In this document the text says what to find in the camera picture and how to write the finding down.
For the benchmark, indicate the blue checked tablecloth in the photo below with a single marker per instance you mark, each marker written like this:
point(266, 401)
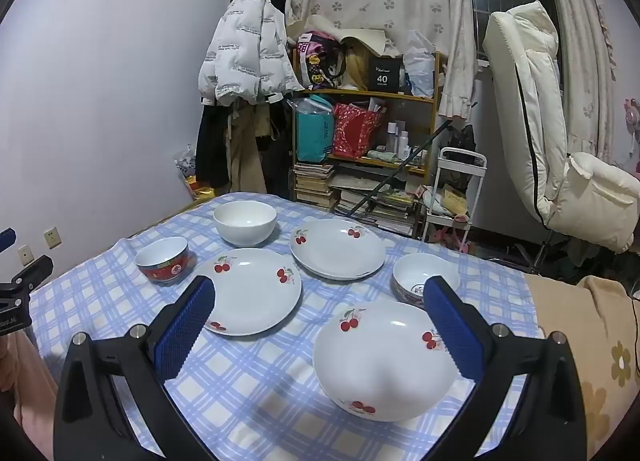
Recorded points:
point(250, 391)

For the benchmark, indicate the red bowl with geometric band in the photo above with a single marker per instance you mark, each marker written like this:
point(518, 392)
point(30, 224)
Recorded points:
point(160, 253)

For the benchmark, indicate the beige hanging coat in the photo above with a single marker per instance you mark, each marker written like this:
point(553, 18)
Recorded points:
point(247, 156)

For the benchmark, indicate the yellow paper envelope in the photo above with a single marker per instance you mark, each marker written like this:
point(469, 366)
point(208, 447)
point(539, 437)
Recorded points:
point(455, 201)

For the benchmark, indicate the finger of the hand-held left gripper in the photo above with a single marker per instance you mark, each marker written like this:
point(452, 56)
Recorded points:
point(5, 239)
point(31, 271)

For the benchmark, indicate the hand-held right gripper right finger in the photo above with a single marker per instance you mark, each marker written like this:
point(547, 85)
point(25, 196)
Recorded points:
point(452, 331)

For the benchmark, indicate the tan fabric bag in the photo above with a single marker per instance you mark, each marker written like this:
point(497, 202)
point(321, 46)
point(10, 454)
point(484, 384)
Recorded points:
point(356, 68)

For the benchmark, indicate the red floral bowl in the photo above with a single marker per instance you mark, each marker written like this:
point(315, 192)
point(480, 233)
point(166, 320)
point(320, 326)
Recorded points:
point(415, 273)

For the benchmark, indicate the plain white bowl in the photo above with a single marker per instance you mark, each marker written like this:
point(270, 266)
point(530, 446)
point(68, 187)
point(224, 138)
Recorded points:
point(245, 228)

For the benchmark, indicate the stack of books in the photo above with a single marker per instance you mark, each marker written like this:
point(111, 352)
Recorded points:
point(312, 186)

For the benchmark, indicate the white printed snack bag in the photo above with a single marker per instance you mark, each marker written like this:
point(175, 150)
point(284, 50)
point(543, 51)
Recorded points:
point(186, 163)

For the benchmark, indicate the yellow packets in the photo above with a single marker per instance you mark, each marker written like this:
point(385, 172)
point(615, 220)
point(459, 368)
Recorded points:
point(200, 188)

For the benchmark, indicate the black hanging trousers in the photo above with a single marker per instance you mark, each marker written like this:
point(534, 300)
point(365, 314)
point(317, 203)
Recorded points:
point(212, 151)

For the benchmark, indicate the white bottle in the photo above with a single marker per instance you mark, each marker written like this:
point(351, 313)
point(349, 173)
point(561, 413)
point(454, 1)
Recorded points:
point(403, 142)
point(392, 137)

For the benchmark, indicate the beige wall socket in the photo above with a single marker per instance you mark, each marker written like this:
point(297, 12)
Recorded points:
point(25, 255)
point(51, 237)

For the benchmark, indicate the white cherry print plate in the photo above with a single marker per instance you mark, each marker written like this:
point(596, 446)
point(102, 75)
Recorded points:
point(255, 296)
point(380, 366)
point(335, 253)

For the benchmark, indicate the person's left forearm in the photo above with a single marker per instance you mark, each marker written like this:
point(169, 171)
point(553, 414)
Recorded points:
point(22, 376)

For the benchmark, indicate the wooden cluttered shelf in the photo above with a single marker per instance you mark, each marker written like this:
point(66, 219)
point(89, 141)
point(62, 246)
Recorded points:
point(385, 211)

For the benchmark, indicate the white trolley cart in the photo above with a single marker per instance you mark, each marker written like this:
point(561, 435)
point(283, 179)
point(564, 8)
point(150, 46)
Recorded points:
point(465, 151)

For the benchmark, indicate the pink fan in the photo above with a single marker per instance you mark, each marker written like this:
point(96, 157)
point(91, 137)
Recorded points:
point(633, 116)

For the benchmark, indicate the black pole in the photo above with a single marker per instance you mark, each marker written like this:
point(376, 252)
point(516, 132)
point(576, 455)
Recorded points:
point(400, 168)

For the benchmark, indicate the white plastic bag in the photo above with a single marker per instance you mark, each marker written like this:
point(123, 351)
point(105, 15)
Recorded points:
point(417, 66)

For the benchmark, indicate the white puffer jacket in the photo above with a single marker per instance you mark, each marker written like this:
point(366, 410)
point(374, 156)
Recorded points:
point(245, 51)

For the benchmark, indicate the white recliner chair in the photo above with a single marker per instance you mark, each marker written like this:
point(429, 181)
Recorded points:
point(530, 91)

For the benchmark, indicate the pale green pouch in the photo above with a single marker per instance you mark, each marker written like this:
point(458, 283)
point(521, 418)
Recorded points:
point(385, 156)

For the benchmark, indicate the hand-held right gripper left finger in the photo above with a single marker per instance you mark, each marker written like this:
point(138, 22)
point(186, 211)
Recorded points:
point(185, 326)

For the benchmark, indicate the black hanging garment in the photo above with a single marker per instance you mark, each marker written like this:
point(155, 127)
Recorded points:
point(280, 141)

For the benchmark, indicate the pink and black printed bag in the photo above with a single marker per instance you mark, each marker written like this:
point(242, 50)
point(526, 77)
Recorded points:
point(315, 61)

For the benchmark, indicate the frilled cream curtain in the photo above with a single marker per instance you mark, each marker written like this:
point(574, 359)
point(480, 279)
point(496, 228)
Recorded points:
point(585, 41)

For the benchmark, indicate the black box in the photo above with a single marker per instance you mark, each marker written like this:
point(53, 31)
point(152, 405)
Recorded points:
point(385, 76)

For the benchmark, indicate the red patterned bag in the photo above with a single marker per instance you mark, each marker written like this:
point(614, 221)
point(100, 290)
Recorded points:
point(355, 133)

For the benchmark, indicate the teal bag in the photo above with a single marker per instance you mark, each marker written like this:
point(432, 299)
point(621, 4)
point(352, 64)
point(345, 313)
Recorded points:
point(312, 136)

